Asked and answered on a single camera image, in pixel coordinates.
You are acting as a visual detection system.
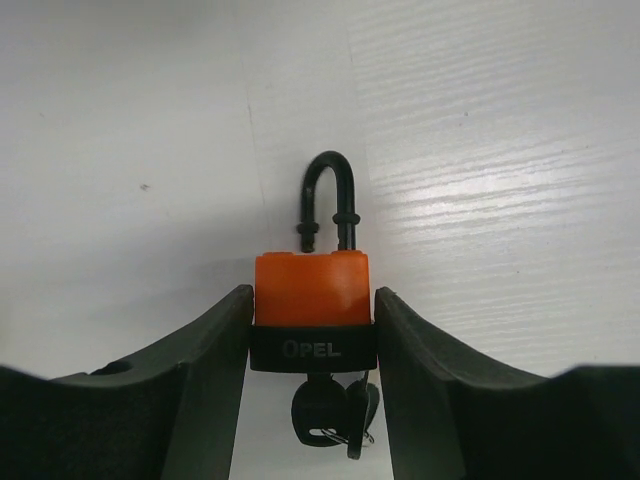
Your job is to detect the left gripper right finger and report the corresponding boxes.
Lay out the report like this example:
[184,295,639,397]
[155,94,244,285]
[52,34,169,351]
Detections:
[375,288,639,479]

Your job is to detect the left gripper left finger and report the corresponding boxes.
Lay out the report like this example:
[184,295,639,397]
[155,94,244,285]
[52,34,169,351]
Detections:
[1,285,253,479]

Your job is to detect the orange black padlock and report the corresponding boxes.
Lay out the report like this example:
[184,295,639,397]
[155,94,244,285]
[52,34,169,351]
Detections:
[250,151,377,374]

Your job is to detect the black-headed keys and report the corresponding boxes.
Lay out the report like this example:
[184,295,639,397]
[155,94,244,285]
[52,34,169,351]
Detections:
[291,373,381,460]

